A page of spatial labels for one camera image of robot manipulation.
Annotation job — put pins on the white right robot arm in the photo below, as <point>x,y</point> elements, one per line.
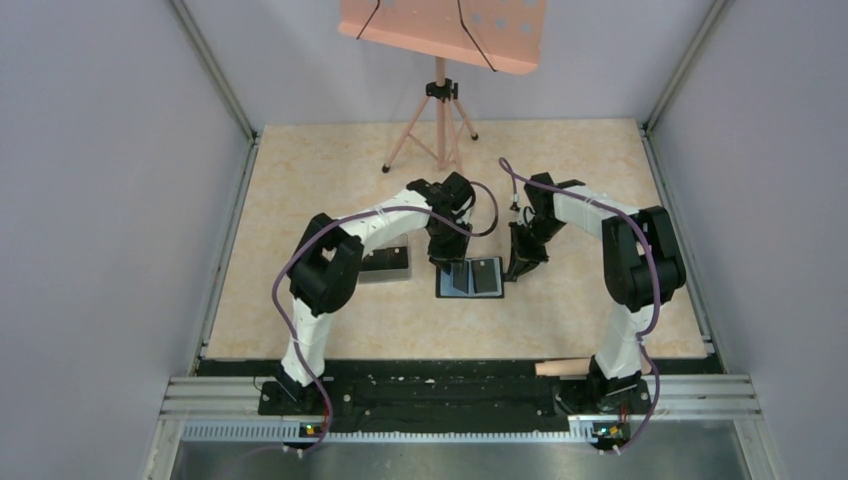
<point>642,268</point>

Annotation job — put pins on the pink toy microphone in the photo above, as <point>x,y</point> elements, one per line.
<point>563,367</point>

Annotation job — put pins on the clear acrylic tray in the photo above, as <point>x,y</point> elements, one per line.
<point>391,275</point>

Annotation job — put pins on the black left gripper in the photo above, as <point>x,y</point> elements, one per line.
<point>443,257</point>

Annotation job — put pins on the black leather card holder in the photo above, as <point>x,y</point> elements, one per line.
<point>444,290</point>

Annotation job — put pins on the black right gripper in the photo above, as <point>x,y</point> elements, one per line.
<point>523,257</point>

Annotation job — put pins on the pink music stand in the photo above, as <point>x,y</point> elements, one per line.
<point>499,36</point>

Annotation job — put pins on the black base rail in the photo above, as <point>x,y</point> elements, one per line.
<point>451,400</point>

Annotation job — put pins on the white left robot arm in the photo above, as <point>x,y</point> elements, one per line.
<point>324,270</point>

